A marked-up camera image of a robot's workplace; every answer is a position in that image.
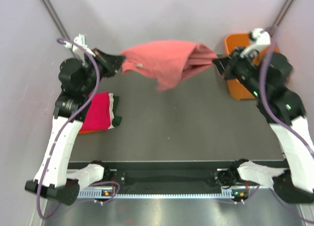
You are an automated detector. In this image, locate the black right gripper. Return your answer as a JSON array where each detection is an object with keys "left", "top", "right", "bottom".
[{"left": 212, "top": 46, "right": 264, "bottom": 99}]

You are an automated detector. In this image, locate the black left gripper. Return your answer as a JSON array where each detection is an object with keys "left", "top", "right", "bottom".
[{"left": 80, "top": 48, "right": 126, "bottom": 94}]

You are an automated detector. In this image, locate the salmon pink t shirt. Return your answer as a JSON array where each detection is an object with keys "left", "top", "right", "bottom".
[{"left": 121, "top": 40, "right": 217, "bottom": 91}]

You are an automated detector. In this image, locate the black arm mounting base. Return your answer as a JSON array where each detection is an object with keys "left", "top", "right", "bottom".
[{"left": 108, "top": 161, "right": 233, "bottom": 195}]

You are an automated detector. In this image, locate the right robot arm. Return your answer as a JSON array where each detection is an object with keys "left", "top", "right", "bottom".
[{"left": 213, "top": 48, "right": 314, "bottom": 204}]

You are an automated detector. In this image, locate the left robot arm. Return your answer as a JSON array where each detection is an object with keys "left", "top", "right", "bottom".
[{"left": 25, "top": 49, "right": 125, "bottom": 205}]

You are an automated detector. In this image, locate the orange plastic basket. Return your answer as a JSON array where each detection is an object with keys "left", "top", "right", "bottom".
[{"left": 217, "top": 28, "right": 271, "bottom": 100}]

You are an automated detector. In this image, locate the folded white t shirt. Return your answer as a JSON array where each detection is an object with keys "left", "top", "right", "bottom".
[{"left": 108, "top": 93, "right": 118, "bottom": 129}]

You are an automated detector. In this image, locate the folded magenta t shirt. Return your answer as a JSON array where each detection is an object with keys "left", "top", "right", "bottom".
[{"left": 80, "top": 92, "right": 110, "bottom": 130}]

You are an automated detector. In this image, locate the folded dark green t shirt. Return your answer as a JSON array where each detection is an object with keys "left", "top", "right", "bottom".
[{"left": 112, "top": 95, "right": 123, "bottom": 128}]

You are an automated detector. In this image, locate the folded orange t shirt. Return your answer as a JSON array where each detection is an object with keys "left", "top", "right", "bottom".
[{"left": 78, "top": 130, "right": 103, "bottom": 134}]

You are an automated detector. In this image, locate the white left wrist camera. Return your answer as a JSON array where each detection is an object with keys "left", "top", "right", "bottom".
[{"left": 64, "top": 34, "right": 94, "bottom": 58}]

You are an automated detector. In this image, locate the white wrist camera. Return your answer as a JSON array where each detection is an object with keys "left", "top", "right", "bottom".
[
  {"left": 240, "top": 28, "right": 271, "bottom": 58},
  {"left": 64, "top": 34, "right": 94, "bottom": 58}
]

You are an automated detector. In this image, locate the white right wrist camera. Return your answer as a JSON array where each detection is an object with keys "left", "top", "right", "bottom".
[{"left": 240, "top": 28, "right": 271, "bottom": 58}]

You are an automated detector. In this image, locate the slotted grey cable duct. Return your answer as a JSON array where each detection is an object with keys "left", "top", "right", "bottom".
[{"left": 78, "top": 188, "right": 248, "bottom": 200}]

